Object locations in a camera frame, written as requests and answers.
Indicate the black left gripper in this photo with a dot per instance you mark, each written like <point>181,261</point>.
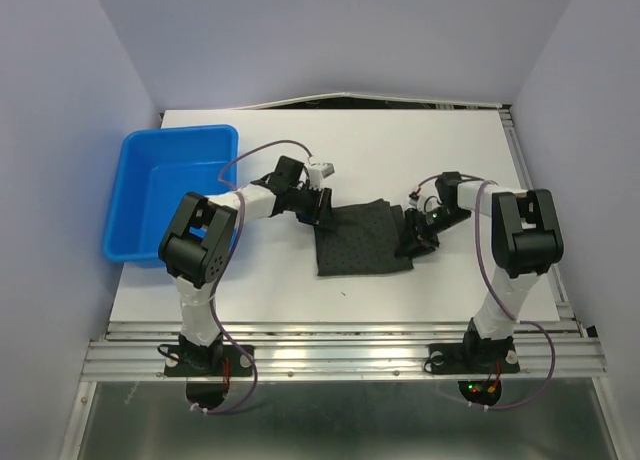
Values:
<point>324,218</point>

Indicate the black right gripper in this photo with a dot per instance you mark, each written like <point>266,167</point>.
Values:
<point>415,242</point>

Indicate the black dotted skirt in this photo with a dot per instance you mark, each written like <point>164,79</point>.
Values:
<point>362,241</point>

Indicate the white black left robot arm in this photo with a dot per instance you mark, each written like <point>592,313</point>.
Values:
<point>197,245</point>

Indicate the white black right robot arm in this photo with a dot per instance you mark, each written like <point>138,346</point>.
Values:
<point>517,240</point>

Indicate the blue plastic bin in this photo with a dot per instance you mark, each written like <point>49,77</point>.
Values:
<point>156,168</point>

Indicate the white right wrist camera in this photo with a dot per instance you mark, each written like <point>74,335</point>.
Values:
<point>422,201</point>

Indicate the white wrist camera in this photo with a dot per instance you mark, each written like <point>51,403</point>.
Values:
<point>317,172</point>
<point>422,201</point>

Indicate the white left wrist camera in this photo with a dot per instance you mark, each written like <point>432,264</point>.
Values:
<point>317,172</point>

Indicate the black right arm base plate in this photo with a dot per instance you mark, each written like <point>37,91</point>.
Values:
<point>455,359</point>

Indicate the aluminium table edge rail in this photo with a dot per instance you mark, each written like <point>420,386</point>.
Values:
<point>340,351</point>

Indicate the right side aluminium rail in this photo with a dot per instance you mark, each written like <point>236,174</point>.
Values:
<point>564,307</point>

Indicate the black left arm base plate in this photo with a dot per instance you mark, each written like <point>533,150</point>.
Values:
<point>184,361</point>

